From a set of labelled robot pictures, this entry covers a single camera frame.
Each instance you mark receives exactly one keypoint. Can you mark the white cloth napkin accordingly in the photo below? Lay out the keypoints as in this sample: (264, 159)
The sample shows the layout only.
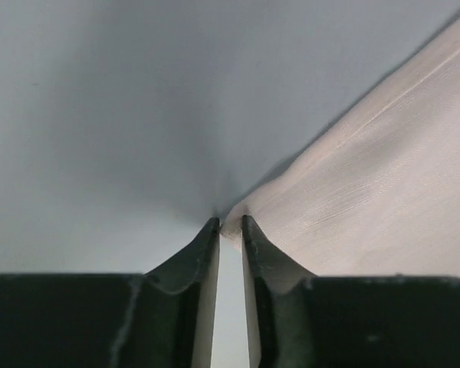
(379, 192)

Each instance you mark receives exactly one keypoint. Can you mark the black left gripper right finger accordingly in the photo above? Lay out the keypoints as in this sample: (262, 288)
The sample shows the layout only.
(296, 318)

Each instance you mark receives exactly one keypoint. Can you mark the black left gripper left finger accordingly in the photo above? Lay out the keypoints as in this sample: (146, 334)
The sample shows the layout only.
(163, 318)

